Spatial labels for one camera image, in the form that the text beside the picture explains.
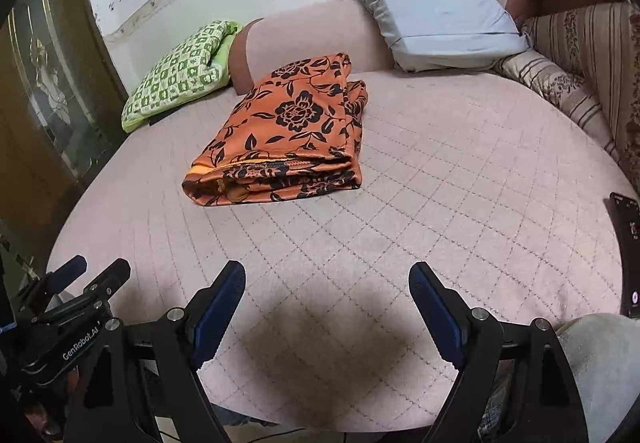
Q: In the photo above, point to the black smartphone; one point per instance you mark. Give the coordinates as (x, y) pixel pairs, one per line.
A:
(625, 248)

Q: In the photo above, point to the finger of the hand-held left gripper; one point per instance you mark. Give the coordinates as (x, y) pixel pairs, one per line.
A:
(110, 275)
(67, 270)

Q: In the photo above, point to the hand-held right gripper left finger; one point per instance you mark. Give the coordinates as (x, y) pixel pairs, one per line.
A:
(215, 318)

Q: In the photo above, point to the person's left hand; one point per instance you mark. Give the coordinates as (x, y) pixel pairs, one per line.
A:
(47, 410)

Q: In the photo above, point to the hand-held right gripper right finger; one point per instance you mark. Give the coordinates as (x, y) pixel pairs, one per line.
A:
(440, 318)

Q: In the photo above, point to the pink bolster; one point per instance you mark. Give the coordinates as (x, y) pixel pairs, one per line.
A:
(310, 33)

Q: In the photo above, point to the person's leg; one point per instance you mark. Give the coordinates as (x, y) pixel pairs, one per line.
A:
(605, 373)

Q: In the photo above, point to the grey pillow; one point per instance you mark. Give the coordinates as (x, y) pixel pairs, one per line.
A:
(430, 8)

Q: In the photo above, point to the pink quilted bed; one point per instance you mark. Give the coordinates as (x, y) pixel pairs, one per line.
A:
(400, 223)

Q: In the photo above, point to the striped floral cushion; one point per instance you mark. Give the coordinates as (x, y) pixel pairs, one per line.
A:
(555, 83)

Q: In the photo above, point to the wooden glass door cabinet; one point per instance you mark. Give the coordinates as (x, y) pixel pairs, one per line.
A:
(55, 88)

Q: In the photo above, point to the green patterned pillow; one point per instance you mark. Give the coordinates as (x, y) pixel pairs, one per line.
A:
(175, 73)

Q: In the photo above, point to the orange floral garment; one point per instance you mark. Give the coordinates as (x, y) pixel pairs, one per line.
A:
(285, 123)

